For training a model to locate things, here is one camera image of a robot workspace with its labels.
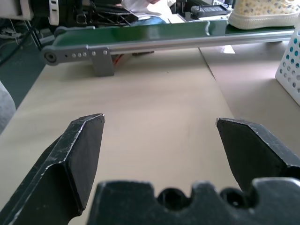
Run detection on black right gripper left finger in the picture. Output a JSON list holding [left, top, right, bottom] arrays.
[[0, 113, 105, 225]]

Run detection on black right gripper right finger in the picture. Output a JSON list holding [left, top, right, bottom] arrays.
[[215, 118, 300, 195]]

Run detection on brown cardboard shoebox lid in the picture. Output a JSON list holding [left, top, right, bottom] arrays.
[[198, 40, 300, 143]]

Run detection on grey fabric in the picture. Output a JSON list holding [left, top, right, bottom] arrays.
[[0, 81, 17, 135]]

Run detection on white perforated plastic basket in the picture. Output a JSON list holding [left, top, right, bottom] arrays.
[[274, 30, 300, 106]]

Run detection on cream patterned sneaker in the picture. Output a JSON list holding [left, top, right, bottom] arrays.
[[227, 0, 300, 30]]

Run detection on black power adapter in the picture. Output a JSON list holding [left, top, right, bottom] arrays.
[[190, 4, 232, 17]]

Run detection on white and black device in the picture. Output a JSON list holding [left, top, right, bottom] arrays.
[[32, 0, 62, 26]]

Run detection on white papers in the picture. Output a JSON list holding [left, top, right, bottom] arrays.
[[122, 0, 170, 24]]

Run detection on green conveyor belt with frame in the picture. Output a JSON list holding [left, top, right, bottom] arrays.
[[41, 18, 300, 77]]

